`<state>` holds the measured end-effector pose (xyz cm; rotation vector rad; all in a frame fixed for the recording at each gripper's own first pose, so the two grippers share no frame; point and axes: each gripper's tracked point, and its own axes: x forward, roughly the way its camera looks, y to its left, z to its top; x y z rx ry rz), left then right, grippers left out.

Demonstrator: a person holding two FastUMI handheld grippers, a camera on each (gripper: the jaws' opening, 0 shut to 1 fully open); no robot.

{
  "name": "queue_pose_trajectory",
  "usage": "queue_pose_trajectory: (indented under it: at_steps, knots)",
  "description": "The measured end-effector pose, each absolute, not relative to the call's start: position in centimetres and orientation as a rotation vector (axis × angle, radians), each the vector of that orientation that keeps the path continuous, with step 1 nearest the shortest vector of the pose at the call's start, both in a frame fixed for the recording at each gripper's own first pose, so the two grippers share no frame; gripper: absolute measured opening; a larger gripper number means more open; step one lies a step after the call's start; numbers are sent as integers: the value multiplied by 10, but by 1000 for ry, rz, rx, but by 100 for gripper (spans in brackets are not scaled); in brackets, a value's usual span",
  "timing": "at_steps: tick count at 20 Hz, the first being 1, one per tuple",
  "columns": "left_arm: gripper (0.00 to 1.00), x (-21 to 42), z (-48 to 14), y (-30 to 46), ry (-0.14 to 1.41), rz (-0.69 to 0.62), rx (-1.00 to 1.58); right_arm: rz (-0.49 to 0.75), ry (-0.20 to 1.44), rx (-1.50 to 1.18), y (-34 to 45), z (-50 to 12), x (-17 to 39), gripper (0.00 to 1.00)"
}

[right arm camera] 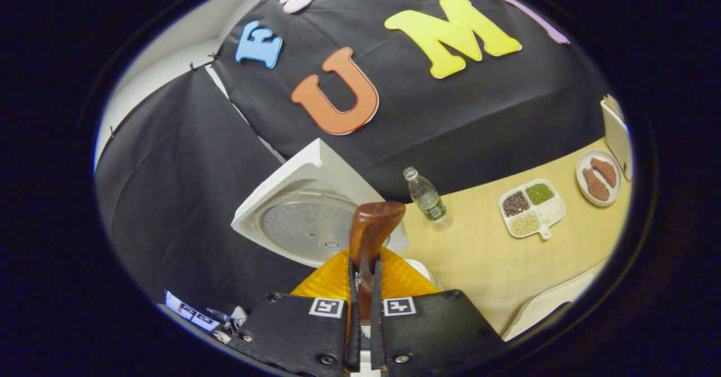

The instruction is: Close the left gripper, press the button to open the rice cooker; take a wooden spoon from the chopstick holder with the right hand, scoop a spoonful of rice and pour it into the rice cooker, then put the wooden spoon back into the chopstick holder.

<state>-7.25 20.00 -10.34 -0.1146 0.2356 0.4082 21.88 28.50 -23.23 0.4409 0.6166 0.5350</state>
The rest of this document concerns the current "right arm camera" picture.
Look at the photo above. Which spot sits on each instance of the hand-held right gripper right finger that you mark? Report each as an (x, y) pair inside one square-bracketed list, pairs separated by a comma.
[(375, 343)]

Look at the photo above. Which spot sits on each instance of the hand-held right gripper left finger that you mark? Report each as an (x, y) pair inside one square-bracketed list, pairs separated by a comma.
[(353, 343)]

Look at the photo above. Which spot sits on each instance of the brown wooden spoon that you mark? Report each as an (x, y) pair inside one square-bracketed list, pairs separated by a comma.
[(372, 225)]

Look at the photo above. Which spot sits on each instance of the white rice cooker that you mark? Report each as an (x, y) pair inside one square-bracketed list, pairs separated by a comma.
[(304, 225)]

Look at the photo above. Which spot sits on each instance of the clear plastic water bottle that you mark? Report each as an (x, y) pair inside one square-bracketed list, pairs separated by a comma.
[(428, 199)]

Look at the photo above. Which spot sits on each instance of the printed paper sheet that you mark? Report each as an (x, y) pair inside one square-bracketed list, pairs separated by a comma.
[(188, 311)]

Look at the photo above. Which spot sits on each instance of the divided white grain dish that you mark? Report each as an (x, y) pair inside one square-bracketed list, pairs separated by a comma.
[(532, 208)]

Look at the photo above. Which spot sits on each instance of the black backdrop cloth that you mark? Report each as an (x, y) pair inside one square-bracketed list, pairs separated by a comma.
[(450, 118)]

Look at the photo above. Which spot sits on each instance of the brown meat piece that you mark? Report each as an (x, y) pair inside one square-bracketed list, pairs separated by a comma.
[(596, 185), (604, 172)]

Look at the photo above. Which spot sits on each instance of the round white plate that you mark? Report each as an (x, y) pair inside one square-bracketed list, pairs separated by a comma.
[(586, 160)]

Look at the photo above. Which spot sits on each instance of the white toaster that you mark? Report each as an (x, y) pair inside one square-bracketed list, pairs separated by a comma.
[(617, 140)]

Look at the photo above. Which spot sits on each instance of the toast slice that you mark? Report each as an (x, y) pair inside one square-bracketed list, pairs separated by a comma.
[(613, 106)]

